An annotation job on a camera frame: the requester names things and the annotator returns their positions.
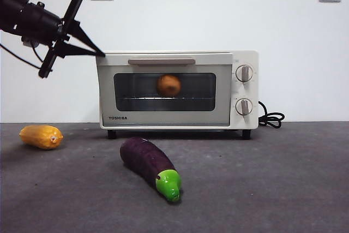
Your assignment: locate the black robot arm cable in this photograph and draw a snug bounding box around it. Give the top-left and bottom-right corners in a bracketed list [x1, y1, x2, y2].
[0, 42, 46, 70]

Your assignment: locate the beige oven knob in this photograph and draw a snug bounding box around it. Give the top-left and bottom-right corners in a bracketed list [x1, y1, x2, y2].
[235, 64, 254, 83]
[235, 98, 254, 116]

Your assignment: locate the purple eggplant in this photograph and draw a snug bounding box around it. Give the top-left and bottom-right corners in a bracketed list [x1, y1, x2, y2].
[120, 136, 182, 204]

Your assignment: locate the white glass oven door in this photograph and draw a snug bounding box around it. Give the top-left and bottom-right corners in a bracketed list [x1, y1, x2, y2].
[95, 52, 234, 128]

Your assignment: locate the brown potato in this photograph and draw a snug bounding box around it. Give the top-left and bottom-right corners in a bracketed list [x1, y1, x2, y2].
[156, 73, 182, 98]

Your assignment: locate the white toaster oven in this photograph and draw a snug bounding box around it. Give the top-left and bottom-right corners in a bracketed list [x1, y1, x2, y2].
[95, 50, 259, 140]

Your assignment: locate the yellow corn cob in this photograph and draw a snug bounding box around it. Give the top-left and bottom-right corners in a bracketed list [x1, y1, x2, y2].
[19, 124, 64, 150]

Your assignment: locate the black oven power cable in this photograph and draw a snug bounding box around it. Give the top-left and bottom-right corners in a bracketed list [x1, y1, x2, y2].
[257, 100, 286, 129]

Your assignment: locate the pale grey camera box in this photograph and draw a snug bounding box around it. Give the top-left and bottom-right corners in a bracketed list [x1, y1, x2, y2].
[22, 38, 39, 49]

